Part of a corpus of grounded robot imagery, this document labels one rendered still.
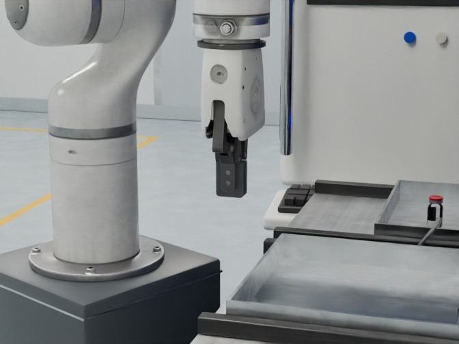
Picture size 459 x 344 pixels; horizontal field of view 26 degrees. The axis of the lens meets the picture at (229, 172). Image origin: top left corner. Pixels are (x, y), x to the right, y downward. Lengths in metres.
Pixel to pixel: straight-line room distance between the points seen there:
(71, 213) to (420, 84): 0.87
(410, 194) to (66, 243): 0.59
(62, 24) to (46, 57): 6.07
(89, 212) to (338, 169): 0.79
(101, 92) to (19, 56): 6.14
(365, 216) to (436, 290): 0.33
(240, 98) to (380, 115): 0.96
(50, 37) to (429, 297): 0.57
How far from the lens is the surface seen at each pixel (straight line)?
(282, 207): 1.83
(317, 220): 1.53
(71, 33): 1.29
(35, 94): 7.43
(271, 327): 1.08
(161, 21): 1.34
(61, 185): 1.35
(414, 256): 1.32
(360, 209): 1.60
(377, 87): 1.98
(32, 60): 7.40
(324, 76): 1.98
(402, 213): 1.58
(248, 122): 1.07
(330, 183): 1.67
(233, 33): 1.05
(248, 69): 1.07
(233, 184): 1.11
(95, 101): 1.31
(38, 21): 1.27
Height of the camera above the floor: 1.32
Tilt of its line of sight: 14 degrees down
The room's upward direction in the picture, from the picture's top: straight up
